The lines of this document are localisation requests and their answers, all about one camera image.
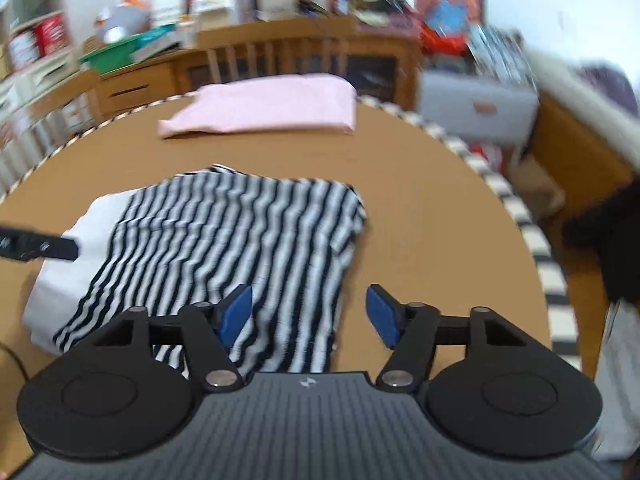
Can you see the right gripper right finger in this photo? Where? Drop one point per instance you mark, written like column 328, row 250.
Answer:
column 409, row 330

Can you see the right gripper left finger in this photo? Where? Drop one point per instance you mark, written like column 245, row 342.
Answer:
column 209, row 332

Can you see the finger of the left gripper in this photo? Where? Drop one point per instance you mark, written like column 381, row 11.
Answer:
column 53, row 247

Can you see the black white striped sweater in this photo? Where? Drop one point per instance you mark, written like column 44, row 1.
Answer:
column 195, row 237

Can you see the wooden chair middle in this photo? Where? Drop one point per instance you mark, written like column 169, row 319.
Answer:
column 41, row 128

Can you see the wooden chair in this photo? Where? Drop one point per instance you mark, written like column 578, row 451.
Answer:
column 292, row 46
column 41, row 128

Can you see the white cabinet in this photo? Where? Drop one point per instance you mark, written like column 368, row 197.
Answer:
column 36, row 51

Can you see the green plastic tray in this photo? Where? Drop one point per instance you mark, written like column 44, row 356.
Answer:
column 132, row 50

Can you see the white drawer unit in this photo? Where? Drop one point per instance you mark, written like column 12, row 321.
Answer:
column 478, row 109

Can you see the folded pink cloth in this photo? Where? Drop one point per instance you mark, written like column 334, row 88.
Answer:
column 274, row 103

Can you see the wooden sideboard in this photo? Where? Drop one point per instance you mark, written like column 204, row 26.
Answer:
column 385, row 67

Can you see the wooden chair right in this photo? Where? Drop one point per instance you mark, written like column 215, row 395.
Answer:
column 292, row 46

